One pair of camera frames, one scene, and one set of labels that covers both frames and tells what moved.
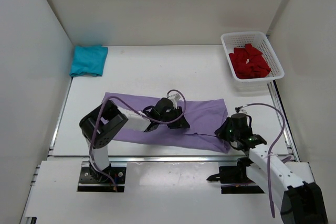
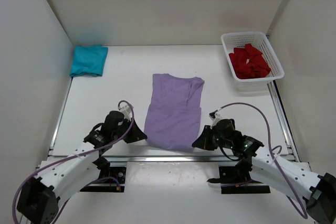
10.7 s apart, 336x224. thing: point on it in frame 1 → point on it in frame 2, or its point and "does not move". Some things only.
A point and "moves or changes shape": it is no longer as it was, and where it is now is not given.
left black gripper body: [172, 115] → [125, 125]
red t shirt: [249, 63] does not move
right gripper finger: [223, 131] → [206, 140]
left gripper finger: [180, 123] → [135, 134]
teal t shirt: [88, 60] does not move
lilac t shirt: [203, 116] moves or changes shape
